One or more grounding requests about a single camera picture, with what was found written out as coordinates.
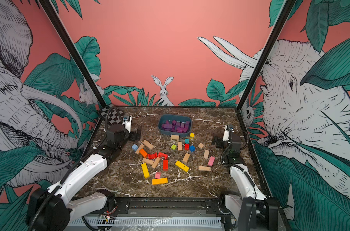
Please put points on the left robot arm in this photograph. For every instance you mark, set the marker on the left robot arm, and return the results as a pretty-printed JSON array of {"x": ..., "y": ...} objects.
[{"x": 54, "y": 208}]

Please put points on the blue cube brick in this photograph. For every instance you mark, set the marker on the blue cube brick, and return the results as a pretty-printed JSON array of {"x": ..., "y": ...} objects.
[{"x": 192, "y": 148}]

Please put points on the natural wood plank brick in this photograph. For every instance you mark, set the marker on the natural wood plank brick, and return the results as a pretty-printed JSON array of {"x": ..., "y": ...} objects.
[{"x": 179, "y": 145}]

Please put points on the black frame post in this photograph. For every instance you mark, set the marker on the black frame post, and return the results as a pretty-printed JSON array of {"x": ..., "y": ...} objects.
[
  {"x": 277, "y": 28},
  {"x": 65, "y": 37}
]

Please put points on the red rectangular brick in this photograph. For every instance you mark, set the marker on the red rectangular brick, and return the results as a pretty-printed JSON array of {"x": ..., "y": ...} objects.
[{"x": 165, "y": 165}]

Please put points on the natural wood block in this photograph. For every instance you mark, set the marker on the natural wood block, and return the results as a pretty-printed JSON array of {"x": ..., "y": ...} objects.
[{"x": 186, "y": 158}]

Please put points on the black white chessboard box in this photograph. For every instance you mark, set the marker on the black white chessboard box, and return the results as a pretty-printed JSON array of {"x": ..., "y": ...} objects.
[{"x": 115, "y": 115}]

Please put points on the red cube brick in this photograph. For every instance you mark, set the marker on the red cube brick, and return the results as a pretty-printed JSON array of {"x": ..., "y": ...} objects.
[{"x": 186, "y": 147}]

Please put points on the pink right brick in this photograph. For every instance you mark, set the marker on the pink right brick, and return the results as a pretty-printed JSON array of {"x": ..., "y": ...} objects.
[{"x": 211, "y": 161}]

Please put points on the orange rectangular brick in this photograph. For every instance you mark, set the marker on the orange rectangular brick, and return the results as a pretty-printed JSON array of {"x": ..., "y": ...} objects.
[{"x": 143, "y": 153}]

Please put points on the natural wood arch brick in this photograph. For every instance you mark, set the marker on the natural wood arch brick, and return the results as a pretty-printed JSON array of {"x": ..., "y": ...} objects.
[{"x": 175, "y": 137}]

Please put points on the black frame post left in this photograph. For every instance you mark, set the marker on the black frame post left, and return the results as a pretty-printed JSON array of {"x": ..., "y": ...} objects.
[{"x": 65, "y": 37}]

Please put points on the light blue cube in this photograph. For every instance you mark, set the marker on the light blue cube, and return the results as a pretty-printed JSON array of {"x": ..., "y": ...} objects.
[{"x": 134, "y": 147}]

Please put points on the natural wood upright plank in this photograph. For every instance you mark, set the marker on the natural wood upright plank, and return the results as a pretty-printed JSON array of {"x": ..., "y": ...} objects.
[{"x": 139, "y": 149}]

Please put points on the red arch brick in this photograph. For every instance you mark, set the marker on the red arch brick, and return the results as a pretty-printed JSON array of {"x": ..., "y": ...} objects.
[{"x": 162, "y": 155}]

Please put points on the natural wood front plank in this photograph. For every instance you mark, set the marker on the natural wood front plank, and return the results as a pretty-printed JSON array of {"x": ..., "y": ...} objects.
[{"x": 148, "y": 161}]

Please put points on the long natural wood brick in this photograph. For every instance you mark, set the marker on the long natural wood brick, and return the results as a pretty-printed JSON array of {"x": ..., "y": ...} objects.
[{"x": 147, "y": 144}]

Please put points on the natural wood right plank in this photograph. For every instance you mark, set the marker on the natural wood right plank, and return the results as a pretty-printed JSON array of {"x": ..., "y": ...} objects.
[{"x": 204, "y": 168}]

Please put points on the yellow tilted long brick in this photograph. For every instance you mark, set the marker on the yellow tilted long brick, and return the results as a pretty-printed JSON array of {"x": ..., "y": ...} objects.
[{"x": 182, "y": 166}]

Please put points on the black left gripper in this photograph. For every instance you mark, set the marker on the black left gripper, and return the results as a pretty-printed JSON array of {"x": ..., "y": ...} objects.
[{"x": 133, "y": 137}]

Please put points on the purple long brick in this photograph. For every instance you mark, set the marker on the purple long brick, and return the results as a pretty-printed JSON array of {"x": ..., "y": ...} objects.
[{"x": 168, "y": 126}]

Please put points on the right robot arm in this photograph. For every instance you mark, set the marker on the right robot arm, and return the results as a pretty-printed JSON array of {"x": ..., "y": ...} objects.
[{"x": 252, "y": 204}]

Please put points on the pink small brick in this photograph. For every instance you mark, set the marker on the pink small brick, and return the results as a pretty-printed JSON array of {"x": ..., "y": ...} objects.
[{"x": 157, "y": 175}]

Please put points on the teal plastic storage bin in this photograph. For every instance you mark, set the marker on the teal plastic storage bin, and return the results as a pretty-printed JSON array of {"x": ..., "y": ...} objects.
[{"x": 182, "y": 125}]

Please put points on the black frame post right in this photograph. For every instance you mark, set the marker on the black frame post right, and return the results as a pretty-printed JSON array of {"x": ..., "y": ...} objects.
[{"x": 277, "y": 28}]

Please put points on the red curved brick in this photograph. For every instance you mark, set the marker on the red curved brick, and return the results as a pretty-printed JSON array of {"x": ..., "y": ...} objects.
[{"x": 152, "y": 156}]

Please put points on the orange long flat brick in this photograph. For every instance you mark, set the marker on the orange long flat brick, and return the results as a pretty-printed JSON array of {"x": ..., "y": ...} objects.
[{"x": 159, "y": 181}]

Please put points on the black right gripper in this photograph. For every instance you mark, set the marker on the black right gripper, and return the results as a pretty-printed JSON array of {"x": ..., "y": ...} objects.
[{"x": 218, "y": 145}]

